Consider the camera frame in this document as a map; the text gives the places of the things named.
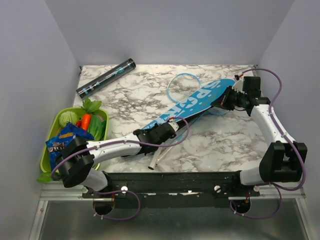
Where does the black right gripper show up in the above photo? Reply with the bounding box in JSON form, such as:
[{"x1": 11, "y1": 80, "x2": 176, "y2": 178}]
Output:
[{"x1": 211, "y1": 85, "x2": 247, "y2": 111}]

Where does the blue Sport racket bag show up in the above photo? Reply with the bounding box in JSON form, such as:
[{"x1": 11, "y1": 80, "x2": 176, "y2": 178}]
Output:
[{"x1": 142, "y1": 78, "x2": 236, "y2": 132}]

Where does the light blue badminton racket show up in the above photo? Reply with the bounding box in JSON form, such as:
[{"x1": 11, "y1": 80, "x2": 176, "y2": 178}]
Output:
[
  {"x1": 148, "y1": 107, "x2": 228, "y2": 170},
  {"x1": 148, "y1": 73, "x2": 202, "y2": 171}
]

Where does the black Boka shuttlecock tube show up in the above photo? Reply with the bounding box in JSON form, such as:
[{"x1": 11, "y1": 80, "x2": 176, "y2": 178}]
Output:
[{"x1": 76, "y1": 58, "x2": 136, "y2": 100}]

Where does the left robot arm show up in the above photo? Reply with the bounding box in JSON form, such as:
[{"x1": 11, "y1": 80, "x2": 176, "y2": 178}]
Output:
[{"x1": 55, "y1": 120, "x2": 179, "y2": 198}]

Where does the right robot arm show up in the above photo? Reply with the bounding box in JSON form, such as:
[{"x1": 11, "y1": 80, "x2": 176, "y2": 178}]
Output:
[{"x1": 217, "y1": 86, "x2": 308, "y2": 196}]

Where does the toy orange carrot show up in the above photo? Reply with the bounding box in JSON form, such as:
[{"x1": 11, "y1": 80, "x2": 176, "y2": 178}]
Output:
[{"x1": 81, "y1": 113, "x2": 92, "y2": 131}]

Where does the toy red chili pepper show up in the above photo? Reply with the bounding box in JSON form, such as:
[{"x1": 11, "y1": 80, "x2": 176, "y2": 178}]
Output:
[{"x1": 75, "y1": 120, "x2": 82, "y2": 128}]

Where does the toy green cabbage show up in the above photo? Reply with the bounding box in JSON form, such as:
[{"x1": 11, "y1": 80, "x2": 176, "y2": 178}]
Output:
[{"x1": 58, "y1": 111, "x2": 79, "y2": 128}]

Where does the blue Oreo snack bag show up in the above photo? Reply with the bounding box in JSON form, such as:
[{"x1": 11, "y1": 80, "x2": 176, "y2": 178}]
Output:
[{"x1": 45, "y1": 122, "x2": 95, "y2": 170}]

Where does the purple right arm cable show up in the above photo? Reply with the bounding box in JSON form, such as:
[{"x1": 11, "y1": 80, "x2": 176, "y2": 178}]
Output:
[{"x1": 229, "y1": 68, "x2": 306, "y2": 220}]

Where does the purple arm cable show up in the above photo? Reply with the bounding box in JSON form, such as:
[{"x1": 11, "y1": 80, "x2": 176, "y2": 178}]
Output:
[
  {"x1": 229, "y1": 68, "x2": 306, "y2": 220},
  {"x1": 50, "y1": 116, "x2": 190, "y2": 221}
]

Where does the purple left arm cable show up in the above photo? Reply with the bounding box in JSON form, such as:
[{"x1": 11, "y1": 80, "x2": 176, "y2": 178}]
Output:
[{"x1": 50, "y1": 116, "x2": 190, "y2": 221}]

